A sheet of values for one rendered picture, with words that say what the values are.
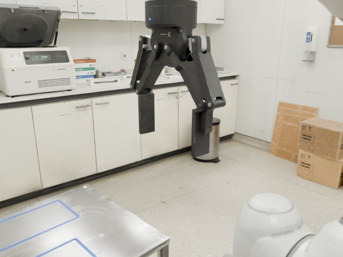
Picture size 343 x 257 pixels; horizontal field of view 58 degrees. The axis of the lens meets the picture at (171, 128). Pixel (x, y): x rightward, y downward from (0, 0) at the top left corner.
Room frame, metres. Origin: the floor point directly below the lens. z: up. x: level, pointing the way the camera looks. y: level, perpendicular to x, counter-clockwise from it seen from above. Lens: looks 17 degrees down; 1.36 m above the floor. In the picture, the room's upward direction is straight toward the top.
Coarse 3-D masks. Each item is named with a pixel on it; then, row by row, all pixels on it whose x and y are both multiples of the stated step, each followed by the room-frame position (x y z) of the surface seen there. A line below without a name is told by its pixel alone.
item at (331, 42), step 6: (336, 18) 3.09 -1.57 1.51; (330, 24) 3.12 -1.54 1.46; (336, 24) 3.08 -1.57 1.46; (342, 24) 3.04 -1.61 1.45; (330, 30) 3.12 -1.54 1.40; (336, 30) 3.08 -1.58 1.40; (342, 30) 3.03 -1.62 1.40; (330, 36) 3.12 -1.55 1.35; (336, 36) 3.07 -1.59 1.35; (342, 36) 3.03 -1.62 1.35; (330, 42) 3.11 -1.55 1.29; (336, 42) 3.07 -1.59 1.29; (342, 42) 3.02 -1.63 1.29
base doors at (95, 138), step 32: (128, 96) 2.95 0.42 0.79; (160, 96) 3.20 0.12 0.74; (0, 128) 2.23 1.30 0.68; (32, 128) 2.38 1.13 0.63; (64, 128) 2.54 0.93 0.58; (96, 128) 2.72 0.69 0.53; (128, 128) 2.94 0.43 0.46; (160, 128) 3.19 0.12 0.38; (224, 128) 3.85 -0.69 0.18; (0, 160) 2.21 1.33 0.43; (32, 160) 2.35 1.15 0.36; (64, 160) 2.52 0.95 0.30; (96, 160) 2.71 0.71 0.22; (128, 160) 2.93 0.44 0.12; (0, 192) 2.18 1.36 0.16
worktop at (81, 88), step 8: (232, 72) 3.98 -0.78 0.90; (160, 80) 3.27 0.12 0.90; (168, 80) 3.27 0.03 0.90; (176, 80) 3.31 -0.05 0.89; (80, 88) 2.74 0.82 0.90; (88, 88) 2.74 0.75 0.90; (96, 88) 2.74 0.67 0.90; (104, 88) 2.77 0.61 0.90; (112, 88) 2.82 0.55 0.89; (120, 88) 2.88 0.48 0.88; (0, 96) 2.36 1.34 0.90; (16, 96) 2.36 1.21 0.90; (24, 96) 2.36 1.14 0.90; (32, 96) 2.38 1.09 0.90; (40, 96) 2.42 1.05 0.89; (48, 96) 2.46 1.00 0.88; (56, 96) 2.49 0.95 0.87
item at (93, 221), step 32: (64, 192) 0.98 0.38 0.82; (96, 192) 0.98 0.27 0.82; (0, 224) 0.78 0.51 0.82; (32, 224) 0.78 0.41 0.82; (64, 224) 0.78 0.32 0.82; (96, 224) 0.78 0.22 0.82; (128, 224) 0.78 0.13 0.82; (0, 256) 0.65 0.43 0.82; (32, 256) 0.65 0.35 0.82; (64, 256) 0.65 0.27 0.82; (96, 256) 0.65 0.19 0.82; (128, 256) 0.65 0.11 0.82; (160, 256) 0.71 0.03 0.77
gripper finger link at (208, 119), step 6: (204, 102) 0.40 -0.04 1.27; (216, 102) 0.39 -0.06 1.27; (222, 102) 0.39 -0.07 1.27; (216, 108) 0.40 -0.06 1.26; (204, 114) 0.40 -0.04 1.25; (210, 114) 0.41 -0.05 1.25; (204, 120) 0.40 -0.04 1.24; (210, 120) 0.41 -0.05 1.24; (204, 126) 0.40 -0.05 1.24; (210, 126) 0.41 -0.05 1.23; (204, 132) 0.40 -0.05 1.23; (210, 132) 0.41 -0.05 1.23
